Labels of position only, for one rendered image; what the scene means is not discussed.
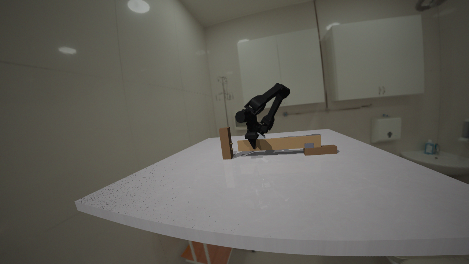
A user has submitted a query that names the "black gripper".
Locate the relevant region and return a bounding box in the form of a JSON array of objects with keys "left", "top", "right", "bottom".
[{"left": 245, "top": 120, "right": 260, "bottom": 149}]

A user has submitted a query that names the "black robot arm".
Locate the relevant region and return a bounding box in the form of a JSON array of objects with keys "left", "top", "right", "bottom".
[{"left": 235, "top": 83, "right": 290, "bottom": 135}]

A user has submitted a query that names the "long brown wooden rail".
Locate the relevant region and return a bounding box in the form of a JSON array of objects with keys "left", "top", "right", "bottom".
[{"left": 237, "top": 135, "right": 321, "bottom": 151}]

